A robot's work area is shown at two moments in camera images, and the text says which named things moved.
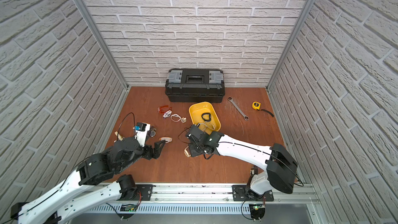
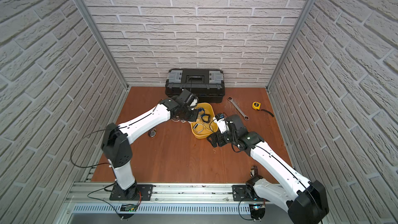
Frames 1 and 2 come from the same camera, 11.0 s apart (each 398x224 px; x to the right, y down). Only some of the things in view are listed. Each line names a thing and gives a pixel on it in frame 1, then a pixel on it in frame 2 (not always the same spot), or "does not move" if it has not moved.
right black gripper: (192, 151) -> (218, 136)
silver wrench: (230, 98) does not move
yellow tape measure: (257, 106) does not move
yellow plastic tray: (203, 115) does not move
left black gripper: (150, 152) -> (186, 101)
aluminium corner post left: (95, 25) does not move
